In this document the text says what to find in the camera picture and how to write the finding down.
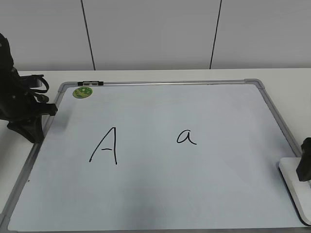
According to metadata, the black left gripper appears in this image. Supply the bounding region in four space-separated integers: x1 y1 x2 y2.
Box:
0 69 58 143

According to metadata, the grey framed whiteboard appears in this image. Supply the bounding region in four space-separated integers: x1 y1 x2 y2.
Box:
0 79 310 233

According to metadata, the white whiteboard eraser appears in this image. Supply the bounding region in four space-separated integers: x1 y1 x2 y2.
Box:
279 157 311 226

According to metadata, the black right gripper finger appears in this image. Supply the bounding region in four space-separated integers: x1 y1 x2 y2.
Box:
296 137 311 182

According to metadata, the green round magnet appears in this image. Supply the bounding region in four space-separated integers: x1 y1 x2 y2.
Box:
72 87 93 99

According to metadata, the black silver board clip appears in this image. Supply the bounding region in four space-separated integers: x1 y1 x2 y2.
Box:
77 81 104 86

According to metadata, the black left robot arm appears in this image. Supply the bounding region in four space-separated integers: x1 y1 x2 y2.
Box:
0 35 57 143

